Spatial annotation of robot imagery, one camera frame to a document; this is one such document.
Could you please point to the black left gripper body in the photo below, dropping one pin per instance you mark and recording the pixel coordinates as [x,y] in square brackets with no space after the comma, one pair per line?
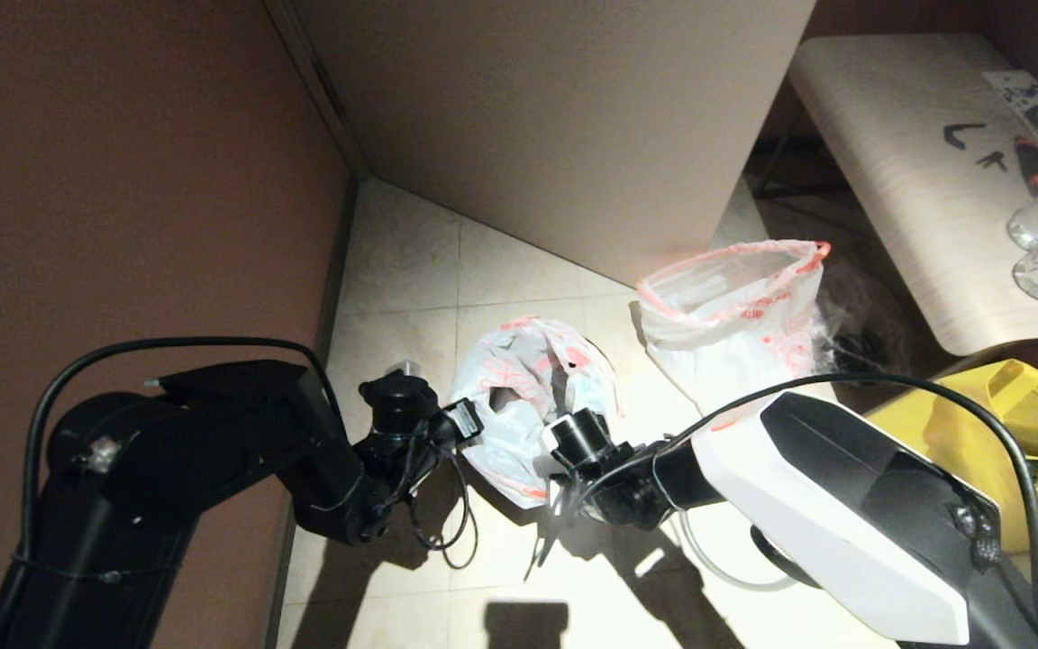
[420,442]

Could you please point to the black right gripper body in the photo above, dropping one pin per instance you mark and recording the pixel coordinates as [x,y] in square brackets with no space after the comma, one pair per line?
[623,482]

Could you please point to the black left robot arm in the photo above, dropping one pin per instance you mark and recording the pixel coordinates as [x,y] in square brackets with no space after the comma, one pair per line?
[177,451]

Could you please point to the clear bag with black contents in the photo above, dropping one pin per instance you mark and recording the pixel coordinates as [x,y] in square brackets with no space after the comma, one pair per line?
[857,338]

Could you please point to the black cylindrical wrist motor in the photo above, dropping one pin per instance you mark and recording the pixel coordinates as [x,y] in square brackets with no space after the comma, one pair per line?
[397,401]

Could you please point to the beige door panel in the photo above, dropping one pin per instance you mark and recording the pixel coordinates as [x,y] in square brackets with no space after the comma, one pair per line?
[555,135]

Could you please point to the light wood grain table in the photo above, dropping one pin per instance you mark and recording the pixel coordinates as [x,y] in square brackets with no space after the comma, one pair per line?
[897,180]

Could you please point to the large black allen key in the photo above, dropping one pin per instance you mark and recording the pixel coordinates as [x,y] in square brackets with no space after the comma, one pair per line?
[959,138]

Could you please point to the small black allen key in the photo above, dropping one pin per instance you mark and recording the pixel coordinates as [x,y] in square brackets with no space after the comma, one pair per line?
[992,161]

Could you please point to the red black screwdriver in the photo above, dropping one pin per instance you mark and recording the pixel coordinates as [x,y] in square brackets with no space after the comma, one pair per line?
[1033,167]

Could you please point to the printed paper leaflet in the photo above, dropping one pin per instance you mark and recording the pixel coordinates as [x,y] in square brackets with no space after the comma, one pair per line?
[1024,93]

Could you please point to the black cylindrical wrist camera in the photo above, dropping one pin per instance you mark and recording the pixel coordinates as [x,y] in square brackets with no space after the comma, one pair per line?
[578,437]

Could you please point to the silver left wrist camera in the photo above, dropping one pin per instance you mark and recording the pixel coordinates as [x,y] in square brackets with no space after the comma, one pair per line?
[404,366]

